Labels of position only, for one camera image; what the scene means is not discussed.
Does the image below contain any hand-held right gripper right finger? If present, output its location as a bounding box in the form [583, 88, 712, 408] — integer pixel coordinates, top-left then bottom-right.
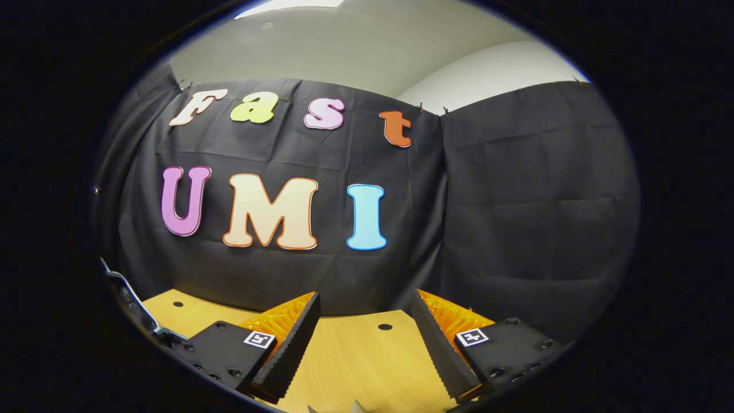
[409, 289, 574, 404]

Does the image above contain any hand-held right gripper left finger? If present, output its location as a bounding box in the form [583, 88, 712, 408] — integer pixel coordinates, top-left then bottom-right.
[172, 291, 322, 405]

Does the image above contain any pale mint suitcase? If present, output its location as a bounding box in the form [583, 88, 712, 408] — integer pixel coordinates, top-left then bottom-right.
[99, 257, 189, 348]

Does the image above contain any black backdrop cloth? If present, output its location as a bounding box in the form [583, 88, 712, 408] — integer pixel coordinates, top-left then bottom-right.
[92, 57, 641, 345]

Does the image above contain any rectangular ceiling light panel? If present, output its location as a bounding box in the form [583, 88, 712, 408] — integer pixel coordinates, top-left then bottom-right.
[234, 0, 345, 20]

